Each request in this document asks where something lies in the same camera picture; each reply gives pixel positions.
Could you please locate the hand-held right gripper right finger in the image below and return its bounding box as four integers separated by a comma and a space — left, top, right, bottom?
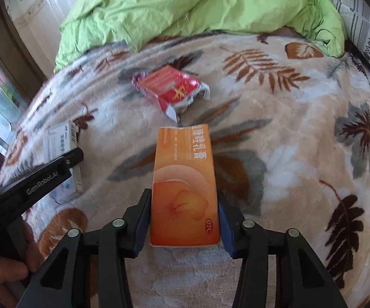
216, 190, 349, 308

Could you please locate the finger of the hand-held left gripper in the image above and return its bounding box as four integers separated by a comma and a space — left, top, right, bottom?
0, 148, 84, 214

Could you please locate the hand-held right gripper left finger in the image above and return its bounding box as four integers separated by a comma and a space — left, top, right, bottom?
16, 189, 153, 308

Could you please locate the white medicine box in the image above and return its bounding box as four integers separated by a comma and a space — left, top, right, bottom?
42, 120, 84, 204

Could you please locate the orange medicine box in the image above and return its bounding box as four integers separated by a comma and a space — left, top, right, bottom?
149, 123, 221, 248

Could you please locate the leaf printed fleece blanket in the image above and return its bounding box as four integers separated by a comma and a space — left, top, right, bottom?
0, 32, 370, 308

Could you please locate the red white plastic bag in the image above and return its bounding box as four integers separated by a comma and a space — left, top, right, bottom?
133, 65, 211, 123

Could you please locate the plain green duvet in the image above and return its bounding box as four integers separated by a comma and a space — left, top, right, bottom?
53, 0, 346, 74

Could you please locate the striped floral pillow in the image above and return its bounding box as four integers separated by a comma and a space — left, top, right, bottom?
328, 0, 370, 87

